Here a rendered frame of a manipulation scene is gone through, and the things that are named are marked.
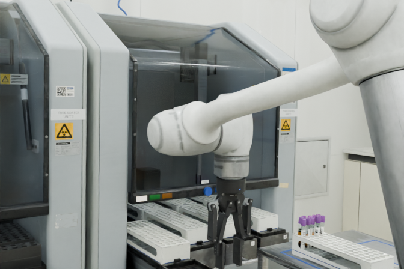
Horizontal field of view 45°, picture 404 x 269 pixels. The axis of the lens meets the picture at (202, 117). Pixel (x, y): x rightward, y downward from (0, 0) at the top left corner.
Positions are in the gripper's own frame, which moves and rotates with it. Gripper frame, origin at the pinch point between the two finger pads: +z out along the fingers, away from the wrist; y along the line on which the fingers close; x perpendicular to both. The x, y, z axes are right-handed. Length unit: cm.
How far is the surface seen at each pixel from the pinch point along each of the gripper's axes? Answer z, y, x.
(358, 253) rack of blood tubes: 1.3, -33.8, 14.1
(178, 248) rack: 4.0, 2.3, -21.1
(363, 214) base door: 46, -226, -129
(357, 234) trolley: 7, -66, -11
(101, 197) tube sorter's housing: -9.7, 19.6, -37.5
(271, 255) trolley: 7.7, -24.7, -10.6
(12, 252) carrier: 2, 45, -36
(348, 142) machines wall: -5, -230, -149
